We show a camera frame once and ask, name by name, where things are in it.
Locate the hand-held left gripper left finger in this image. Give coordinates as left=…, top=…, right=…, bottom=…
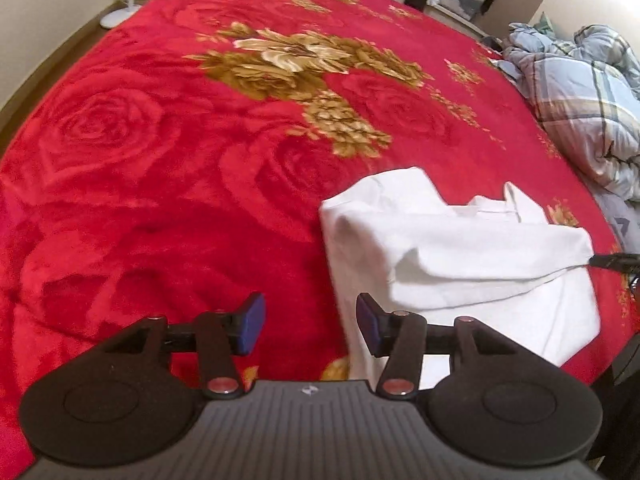
left=102, top=292, right=266, bottom=401

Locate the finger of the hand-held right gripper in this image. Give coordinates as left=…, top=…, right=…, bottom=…
left=589, top=253, right=640, bottom=274

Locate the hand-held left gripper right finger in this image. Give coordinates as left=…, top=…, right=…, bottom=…
left=355, top=293, right=511, bottom=401

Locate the white garment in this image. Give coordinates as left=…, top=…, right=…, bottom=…
left=318, top=164, right=602, bottom=392

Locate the plaid quilt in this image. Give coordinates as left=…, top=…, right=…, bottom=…
left=492, top=22, right=640, bottom=202

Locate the red floral blanket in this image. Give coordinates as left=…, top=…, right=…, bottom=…
left=0, top=0, right=638, bottom=461

